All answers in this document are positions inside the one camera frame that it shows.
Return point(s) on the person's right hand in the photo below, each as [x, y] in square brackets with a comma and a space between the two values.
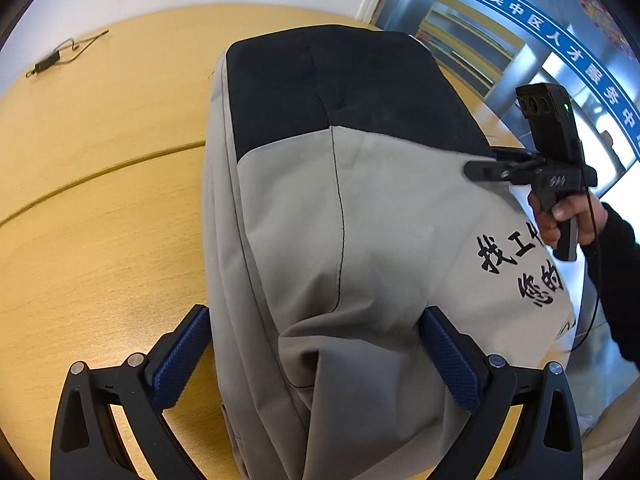
[585, 208]

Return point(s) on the black power adapter with cable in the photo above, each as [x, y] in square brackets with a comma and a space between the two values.
[65, 53]

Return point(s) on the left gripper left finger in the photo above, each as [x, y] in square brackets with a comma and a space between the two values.
[86, 443]

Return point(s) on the beige and black jacket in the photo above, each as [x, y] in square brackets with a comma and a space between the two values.
[335, 211]

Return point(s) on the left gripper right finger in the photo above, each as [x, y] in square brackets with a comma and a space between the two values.
[546, 440]

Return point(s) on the black sleeved right forearm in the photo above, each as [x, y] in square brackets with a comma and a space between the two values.
[613, 264]

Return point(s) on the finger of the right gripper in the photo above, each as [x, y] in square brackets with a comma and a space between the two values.
[505, 154]
[501, 171]

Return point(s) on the blue door sign banner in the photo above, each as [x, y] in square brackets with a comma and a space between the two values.
[576, 55]

